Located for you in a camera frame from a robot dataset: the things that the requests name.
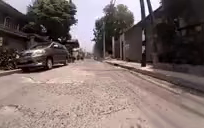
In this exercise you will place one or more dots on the dark leaning pole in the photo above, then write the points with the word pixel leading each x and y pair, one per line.
pixel 153 40

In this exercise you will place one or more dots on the concrete pavement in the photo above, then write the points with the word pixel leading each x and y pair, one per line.
pixel 176 76
pixel 0 72

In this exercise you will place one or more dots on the grey concrete road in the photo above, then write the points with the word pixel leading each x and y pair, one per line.
pixel 90 93

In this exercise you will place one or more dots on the grey car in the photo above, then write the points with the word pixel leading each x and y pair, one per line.
pixel 46 55

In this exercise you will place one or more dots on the vehicle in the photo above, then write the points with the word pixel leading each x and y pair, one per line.
pixel 77 54

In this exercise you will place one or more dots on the large green tree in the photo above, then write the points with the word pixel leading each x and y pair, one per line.
pixel 53 16

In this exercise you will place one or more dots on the group of trees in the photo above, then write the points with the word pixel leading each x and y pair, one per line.
pixel 118 20

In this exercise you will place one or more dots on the dark two-storey building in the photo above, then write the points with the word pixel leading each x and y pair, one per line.
pixel 6 33

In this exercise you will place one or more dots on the grey walled building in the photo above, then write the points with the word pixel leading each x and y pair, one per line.
pixel 190 36

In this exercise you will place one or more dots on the dark upright pole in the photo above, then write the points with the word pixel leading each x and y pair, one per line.
pixel 143 36

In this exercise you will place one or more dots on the pale thin pole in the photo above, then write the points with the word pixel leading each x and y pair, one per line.
pixel 104 40

